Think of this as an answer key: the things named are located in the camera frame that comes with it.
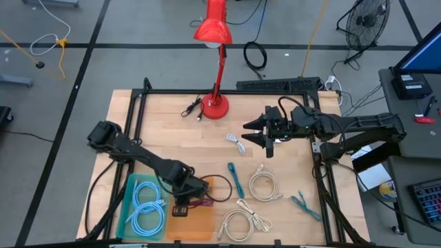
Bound yellow extension cord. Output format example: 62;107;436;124
0;29;67;81

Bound black floor fan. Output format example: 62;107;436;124
336;0;392;65

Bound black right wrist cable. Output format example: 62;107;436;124
277;95;307;116

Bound beige HDMI cable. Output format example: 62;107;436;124
248;163;285;203
216;207;256;242

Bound yellow blue round disc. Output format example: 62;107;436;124
378;180;398;201

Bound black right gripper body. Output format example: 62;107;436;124
263;105;296;159

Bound thin white cable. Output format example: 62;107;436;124
225;133;247;156

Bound orange translucent plastic tray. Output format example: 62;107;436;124
165;176;216;242

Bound maroon braided USB cable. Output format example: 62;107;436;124
187;198;215;209

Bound white floor cable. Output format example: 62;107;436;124
29;0;72;56

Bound black lamp cord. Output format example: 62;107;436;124
181;94;205;122

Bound green translucent plastic tray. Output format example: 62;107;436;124
115;173;172;242

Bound grey desk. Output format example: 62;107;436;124
387;154;441;247
378;68;441;160

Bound white box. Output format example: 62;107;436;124
356;163;393;193

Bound black perforated box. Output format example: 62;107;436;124
236;76;321;93

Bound black mini computer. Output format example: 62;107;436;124
390;71;433;101

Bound black keyboard coloured keys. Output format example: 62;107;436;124
408;177;441;227

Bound coiled black floor cable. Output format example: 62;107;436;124
243;41;268;80

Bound light blue cable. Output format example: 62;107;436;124
132;178;163;210
125;200;167;238

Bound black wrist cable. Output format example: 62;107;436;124
277;95;307;116
198;174;234;203

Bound black pen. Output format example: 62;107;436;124
424;95;436;117

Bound grey metal cart leg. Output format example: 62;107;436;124
21;0;80;8
0;74;34;88

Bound red desk lamp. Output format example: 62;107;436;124
192;0;234;121

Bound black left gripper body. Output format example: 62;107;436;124
172;172;211;208

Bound white power adapter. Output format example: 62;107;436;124
323;74;345;107

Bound thin beige USB cable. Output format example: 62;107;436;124
235;198;274;234

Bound teal braided USB cable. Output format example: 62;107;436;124
290;189;323;223
227;161;246;200

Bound computer monitor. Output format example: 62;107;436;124
392;22;441;75

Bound black aluminium table frame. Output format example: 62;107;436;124
82;77;371;248

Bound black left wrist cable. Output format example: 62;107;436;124
198;174;234;203

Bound black caster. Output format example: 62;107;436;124
0;105;14;134

